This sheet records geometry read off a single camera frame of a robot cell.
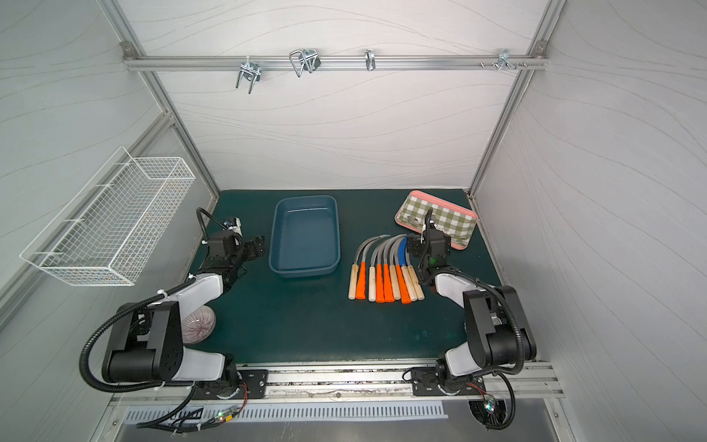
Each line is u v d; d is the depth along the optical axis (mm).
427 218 837
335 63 779
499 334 448
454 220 1106
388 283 924
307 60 765
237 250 752
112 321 414
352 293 884
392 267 957
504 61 765
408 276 934
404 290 908
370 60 781
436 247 707
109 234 681
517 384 735
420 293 890
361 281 928
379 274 939
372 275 931
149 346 431
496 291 468
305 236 1038
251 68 781
